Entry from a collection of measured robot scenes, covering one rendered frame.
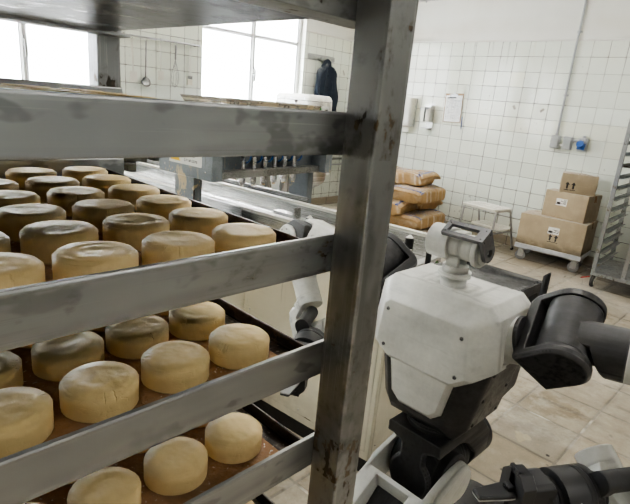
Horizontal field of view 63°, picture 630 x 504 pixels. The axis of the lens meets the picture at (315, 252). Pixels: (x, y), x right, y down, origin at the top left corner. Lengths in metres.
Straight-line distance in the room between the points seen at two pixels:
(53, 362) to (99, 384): 0.05
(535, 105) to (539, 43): 0.60
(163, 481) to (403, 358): 0.68
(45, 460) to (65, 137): 0.17
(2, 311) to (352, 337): 0.24
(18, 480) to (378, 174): 0.28
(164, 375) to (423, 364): 0.70
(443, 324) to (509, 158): 5.04
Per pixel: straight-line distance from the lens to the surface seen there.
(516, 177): 5.92
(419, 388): 1.05
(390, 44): 0.36
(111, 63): 0.74
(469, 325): 0.95
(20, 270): 0.32
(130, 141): 0.28
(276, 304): 2.06
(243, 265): 0.34
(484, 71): 6.15
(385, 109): 0.36
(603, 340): 0.95
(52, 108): 0.27
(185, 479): 0.44
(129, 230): 0.40
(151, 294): 0.31
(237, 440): 0.47
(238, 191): 2.56
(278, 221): 1.98
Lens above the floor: 1.34
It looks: 17 degrees down
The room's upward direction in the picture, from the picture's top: 5 degrees clockwise
